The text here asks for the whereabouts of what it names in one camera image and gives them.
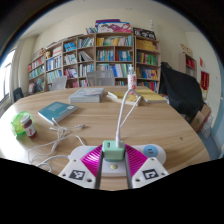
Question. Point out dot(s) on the grey book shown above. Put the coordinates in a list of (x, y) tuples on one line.
[(86, 95)]

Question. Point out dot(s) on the green tape roll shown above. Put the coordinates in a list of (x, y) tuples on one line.
[(16, 123)]

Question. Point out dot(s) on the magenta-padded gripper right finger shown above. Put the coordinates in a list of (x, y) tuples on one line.
[(150, 171)]

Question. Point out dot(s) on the black cloth cover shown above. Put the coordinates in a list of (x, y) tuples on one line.
[(180, 90)]

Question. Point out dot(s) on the yellow closed book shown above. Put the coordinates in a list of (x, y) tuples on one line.
[(151, 96)]

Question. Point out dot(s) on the grey mesh chair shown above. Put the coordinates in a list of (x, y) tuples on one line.
[(59, 83), (100, 78)]

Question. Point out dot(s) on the small wooden wall shelf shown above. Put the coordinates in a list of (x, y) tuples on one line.
[(188, 63)]

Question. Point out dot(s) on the mint green charger block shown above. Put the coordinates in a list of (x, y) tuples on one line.
[(112, 152)]

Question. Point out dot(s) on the cardboard box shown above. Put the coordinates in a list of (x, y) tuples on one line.
[(199, 118)]

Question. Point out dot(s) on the dark chair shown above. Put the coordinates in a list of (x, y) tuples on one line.
[(18, 94)]

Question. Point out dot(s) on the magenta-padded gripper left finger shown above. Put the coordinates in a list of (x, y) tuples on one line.
[(75, 171)]

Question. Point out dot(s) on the red hanging decoration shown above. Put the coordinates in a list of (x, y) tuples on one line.
[(204, 80)]

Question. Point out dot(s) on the white bottle with red label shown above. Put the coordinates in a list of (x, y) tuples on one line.
[(132, 80)]

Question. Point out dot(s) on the window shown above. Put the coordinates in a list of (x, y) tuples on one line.
[(6, 80)]

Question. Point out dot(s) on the white pastel-socket power strip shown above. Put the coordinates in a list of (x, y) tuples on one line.
[(151, 151)]

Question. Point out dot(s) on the wooden bookshelf unit with books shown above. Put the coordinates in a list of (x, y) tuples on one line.
[(113, 53)]

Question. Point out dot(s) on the yellow open book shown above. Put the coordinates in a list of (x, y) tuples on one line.
[(121, 97)]

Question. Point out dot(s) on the teal book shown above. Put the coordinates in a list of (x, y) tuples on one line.
[(56, 111)]

